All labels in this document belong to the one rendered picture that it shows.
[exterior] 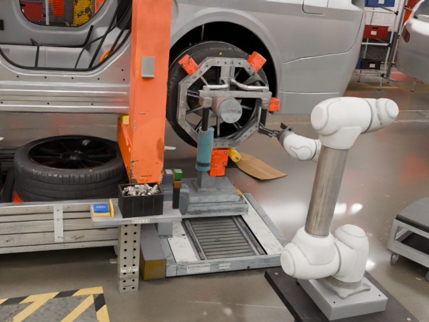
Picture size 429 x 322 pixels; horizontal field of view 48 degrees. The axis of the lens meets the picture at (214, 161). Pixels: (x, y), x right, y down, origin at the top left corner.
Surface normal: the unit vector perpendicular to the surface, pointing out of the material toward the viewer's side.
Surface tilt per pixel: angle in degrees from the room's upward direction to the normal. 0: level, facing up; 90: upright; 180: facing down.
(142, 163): 90
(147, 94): 90
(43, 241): 90
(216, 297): 0
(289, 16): 90
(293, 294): 0
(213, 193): 0
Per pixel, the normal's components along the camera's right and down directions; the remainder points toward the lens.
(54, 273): 0.10, -0.92
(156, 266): 0.29, 0.38
